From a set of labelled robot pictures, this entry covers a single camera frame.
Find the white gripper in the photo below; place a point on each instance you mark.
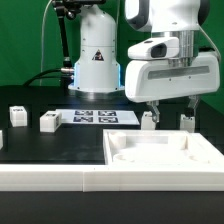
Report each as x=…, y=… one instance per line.
x=149, y=81

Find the white square tabletop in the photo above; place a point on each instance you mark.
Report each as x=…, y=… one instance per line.
x=145, y=147

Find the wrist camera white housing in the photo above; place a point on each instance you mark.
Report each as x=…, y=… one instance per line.
x=154, y=49

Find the white L-shaped fence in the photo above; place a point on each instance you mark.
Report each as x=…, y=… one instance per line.
x=87, y=178

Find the white part left edge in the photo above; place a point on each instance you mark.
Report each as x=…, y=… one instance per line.
x=1, y=139

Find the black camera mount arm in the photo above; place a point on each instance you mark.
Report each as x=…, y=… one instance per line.
x=69, y=9

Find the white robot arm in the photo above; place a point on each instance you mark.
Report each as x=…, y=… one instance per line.
x=97, y=72

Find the AprilTag paper sheet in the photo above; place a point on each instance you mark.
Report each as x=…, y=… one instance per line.
x=114, y=117

